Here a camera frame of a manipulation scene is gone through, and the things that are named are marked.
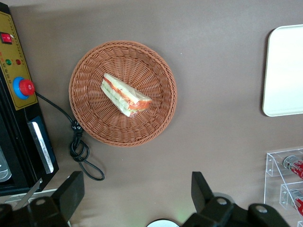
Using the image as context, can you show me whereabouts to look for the red cola bottle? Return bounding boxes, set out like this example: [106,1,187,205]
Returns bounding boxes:
[283,155,303,181]
[290,188,303,213]

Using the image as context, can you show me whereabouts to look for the triangle sandwich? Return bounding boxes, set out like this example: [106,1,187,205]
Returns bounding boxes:
[101,73,153,118]

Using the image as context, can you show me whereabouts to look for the grey metal machine lever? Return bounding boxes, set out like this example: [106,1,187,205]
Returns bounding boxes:
[13,178,44,211]

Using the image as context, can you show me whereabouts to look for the clear acrylic bottle rack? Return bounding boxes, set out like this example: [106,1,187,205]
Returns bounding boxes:
[263,148,303,227]

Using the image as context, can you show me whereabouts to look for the black sealing machine yellow panel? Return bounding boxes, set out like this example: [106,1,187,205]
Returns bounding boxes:
[0,0,60,205]

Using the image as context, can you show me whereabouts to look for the black power cable with plug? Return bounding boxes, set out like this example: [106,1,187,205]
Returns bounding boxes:
[34,91,105,182]

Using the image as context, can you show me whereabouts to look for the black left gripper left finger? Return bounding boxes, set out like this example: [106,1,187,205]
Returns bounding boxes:
[0,171,85,227]

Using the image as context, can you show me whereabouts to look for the round brown wicker basket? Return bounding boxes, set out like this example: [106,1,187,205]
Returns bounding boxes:
[68,40,178,148]

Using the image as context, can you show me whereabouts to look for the clear plastic food container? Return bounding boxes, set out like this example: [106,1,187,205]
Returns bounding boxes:
[0,146,12,184]

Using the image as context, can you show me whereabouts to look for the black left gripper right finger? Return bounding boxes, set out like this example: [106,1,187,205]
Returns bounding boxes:
[183,171,291,227]

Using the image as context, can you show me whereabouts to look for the cream rectangular tray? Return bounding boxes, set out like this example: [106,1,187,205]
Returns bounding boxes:
[262,24,303,117]

